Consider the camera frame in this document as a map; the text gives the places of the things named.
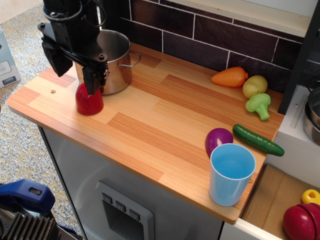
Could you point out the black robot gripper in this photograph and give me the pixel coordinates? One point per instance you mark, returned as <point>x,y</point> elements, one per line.
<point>64,40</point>

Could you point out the red toy sweet potato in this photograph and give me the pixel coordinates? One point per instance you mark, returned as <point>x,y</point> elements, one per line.
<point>86,104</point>

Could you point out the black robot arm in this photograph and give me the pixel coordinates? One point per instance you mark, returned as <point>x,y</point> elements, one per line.
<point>70,6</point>

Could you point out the stainless steel pot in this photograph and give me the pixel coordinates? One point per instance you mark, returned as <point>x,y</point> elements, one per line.
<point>110,52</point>

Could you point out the yellow toy potato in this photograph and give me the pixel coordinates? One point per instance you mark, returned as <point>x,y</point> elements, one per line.
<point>254,85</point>

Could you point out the white grey box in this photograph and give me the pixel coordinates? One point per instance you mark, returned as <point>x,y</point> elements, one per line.
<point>8,70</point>

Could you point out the grey toy fridge cabinet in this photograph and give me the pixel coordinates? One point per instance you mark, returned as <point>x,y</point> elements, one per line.
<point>111,203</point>

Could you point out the purple toy eggplant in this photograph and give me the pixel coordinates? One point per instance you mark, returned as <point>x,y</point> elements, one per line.
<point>217,137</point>

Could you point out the orange toy carrot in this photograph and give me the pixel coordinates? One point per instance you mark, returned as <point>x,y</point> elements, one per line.
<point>231,77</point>

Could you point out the black ribbed clamp part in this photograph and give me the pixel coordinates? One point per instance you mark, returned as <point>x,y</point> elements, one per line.
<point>19,226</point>

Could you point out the light blue plastic cup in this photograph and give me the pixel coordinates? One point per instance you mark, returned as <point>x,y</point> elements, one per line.
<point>231,167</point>

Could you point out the green toy broccoli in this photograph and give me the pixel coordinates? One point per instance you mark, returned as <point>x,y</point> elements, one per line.
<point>259,103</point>

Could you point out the green toy cucumber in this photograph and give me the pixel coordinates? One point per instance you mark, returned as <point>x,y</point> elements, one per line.
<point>257,141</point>

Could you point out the cardboard box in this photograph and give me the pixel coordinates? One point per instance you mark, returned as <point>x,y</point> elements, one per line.
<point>274,192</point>

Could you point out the steel pots in sink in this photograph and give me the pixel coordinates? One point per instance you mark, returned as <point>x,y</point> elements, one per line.
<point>312,112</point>

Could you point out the white toy sink counter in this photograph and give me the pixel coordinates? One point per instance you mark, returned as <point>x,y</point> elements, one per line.
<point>300,141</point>

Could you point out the red toy apple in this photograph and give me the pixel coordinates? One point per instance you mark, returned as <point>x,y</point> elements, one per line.
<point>302,221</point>

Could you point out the wooden wall shelf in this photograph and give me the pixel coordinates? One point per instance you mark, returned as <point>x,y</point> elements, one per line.
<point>288,16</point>

